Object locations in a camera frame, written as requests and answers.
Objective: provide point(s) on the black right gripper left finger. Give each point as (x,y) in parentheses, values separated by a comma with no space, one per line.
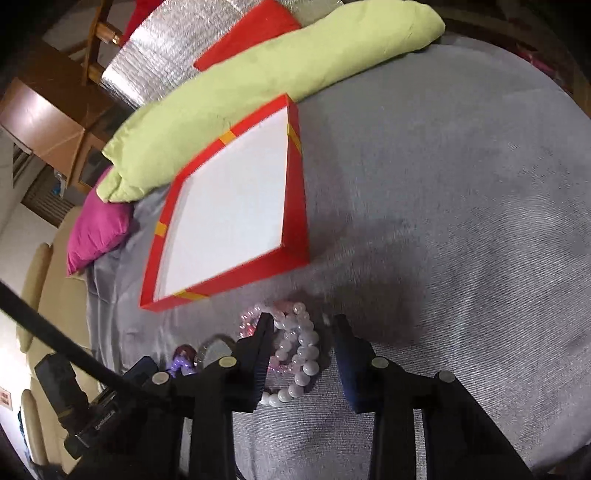
(232,384)

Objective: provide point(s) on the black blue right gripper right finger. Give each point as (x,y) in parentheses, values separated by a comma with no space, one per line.
(461,440)

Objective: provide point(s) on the dark metal bangle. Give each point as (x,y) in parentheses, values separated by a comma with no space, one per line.
(213,349)

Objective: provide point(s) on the red jewelry box tray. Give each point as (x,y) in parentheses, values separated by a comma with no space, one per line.
(233,215)

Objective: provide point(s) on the magenta pillow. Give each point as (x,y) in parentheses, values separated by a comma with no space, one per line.
(99,228)

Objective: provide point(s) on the light green folded duvet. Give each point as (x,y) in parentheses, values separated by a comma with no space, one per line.
(161,137)

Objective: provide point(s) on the grey bed blanket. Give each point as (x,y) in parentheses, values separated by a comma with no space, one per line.
(448,201)

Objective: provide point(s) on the brown wooden cabinet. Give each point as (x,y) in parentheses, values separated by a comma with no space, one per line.
(52,110)

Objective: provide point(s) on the silver insulation foil panel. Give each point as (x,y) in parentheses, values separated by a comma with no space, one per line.
(159,53)

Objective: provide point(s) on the red cushion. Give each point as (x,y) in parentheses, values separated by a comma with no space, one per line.
(262,23)

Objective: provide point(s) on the wooden stair railing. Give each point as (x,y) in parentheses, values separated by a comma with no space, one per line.
(101,32)

